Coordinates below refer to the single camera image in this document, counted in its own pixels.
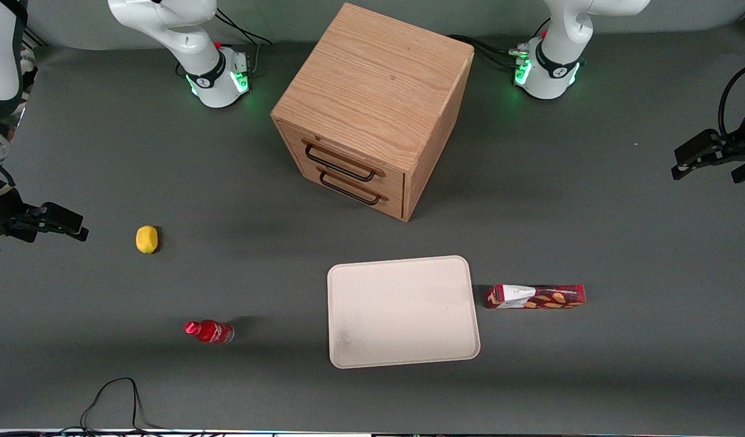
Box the wooden drawer front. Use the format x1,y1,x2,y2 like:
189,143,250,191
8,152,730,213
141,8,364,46
286,157,405,220
276,119,407,194

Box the thin black looped cable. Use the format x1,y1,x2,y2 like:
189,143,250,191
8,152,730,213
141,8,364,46
60,377,166,435

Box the yellow lemon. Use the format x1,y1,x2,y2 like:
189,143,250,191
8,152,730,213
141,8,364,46
135,225,159,254

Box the beige plastic tray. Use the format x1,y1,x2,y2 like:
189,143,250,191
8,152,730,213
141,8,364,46
327,255,481,369

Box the black drawer handle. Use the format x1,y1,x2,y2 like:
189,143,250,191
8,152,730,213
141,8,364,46
319,170,383,206
304,143,378,182

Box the black arm base cables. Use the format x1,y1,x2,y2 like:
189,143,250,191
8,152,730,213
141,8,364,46
447,18,552,69
175,7,273,78

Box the red cookie box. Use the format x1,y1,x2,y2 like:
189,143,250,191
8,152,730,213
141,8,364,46
485,283,586,310

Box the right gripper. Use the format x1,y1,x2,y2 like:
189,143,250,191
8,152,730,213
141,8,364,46
0,175,89,244

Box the black left arm base cables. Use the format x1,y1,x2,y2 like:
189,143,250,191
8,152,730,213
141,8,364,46
447,18,552,69

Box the wooden drawer cabinet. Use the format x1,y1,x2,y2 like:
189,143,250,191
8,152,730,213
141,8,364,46
270,2,475,223

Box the red soda bottle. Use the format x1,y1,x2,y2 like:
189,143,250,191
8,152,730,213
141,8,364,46
184,319,235,345

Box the black right arm base cables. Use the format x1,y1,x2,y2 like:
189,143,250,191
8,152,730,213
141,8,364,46
175,7,273,78

